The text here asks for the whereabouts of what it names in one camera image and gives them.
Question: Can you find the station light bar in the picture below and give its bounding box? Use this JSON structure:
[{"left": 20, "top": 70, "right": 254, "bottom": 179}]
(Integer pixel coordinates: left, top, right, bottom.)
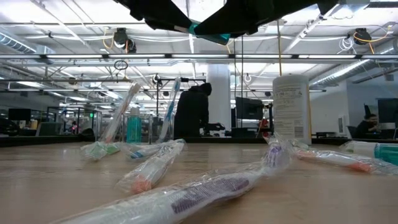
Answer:
[{"left": 0, "top": 53, "right": 398, "bottom": 60}]

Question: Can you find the black aluminium table frame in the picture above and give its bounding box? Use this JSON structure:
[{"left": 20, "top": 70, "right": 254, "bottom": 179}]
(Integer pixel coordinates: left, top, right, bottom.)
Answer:
[{"left": 0, "top": 135, "right": 398, "bottom": 147}]

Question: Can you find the teal mouthwash bottle white cap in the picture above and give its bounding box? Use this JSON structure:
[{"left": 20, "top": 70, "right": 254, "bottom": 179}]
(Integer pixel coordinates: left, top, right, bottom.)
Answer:
[{"left": 126, "top": 107, "right": 142, "bottom": 144}]

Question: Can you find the black hanging cable reel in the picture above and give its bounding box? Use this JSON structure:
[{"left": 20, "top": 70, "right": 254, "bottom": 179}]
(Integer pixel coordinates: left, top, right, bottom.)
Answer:
[
  {"left": 353, "top": 27, "right": 373, "bottom": 46},
  {"left": 113, "top": 27, "right": 137, "bottom": 54}
]

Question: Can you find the person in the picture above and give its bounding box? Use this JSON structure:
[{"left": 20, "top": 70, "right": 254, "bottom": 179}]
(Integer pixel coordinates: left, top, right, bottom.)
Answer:
[
  {"left": 354, "top": 113, "right": 382, "bottom": 139},
  {"left": 173, "top": 82, "right": 226, "bottom": 138}
]

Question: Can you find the green toothbrush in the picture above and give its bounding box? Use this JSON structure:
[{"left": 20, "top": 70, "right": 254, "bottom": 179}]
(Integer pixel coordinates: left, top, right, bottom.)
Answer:
[{"left": 80, "top": 141, "right": 123, "bottom": 161}]

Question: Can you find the purple toothbrush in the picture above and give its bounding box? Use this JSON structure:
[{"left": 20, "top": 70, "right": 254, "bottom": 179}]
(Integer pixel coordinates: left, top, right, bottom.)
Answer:
[{"left": 49, "top": 136, "right": 293, "bottom": 224}]

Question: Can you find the orange toothbrush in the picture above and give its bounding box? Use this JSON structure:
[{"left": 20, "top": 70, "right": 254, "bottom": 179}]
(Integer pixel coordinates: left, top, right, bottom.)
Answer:
[
  {"left": 292, "top": 146, "right": 398, "bottom": 175},
  {"left": 101, "top": 82, "right": 142, "bottom": 143},
  {"left": 114, "top": 139, "right": 187, "bottom": 195}
]

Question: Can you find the white wipes canister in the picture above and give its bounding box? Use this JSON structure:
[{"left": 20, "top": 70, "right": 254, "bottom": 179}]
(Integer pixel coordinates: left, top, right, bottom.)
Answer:
[{"left": 272, "top": 74, "right": 312, "bottom": 146}]

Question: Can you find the black monitor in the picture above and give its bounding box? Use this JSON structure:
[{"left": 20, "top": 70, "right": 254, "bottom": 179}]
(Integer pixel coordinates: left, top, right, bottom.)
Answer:
[
  {"left": 8, "top": 108, "right": 32, "bottom": 121},
  {"left": 377, "top": 98, "right": 398, "bottom": 124},
  {"left": 235, "top": 96, "right": 264, "bottom": 121}
]

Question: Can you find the blue toothbrush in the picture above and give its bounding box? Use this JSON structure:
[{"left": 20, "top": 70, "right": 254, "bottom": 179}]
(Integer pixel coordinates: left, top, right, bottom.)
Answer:
[
  {"left": 124, "top": 142, "right": 175, "bottom": 161},
  {"left": 157, "top": 77, "right": 182, "bottom": 143}
]

